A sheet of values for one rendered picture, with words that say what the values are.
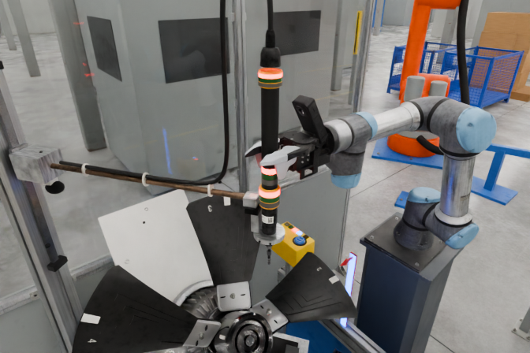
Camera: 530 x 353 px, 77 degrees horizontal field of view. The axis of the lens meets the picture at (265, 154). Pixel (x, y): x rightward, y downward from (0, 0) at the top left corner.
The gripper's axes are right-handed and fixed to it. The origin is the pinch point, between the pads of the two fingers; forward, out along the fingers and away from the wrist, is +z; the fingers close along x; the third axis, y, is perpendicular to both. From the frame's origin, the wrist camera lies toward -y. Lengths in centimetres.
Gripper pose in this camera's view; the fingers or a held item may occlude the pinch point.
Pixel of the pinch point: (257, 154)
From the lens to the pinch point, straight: 64.8
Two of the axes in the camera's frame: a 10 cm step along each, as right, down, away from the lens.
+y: 0.0, 9.0, 4.3
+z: -7.8, 2.7, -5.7
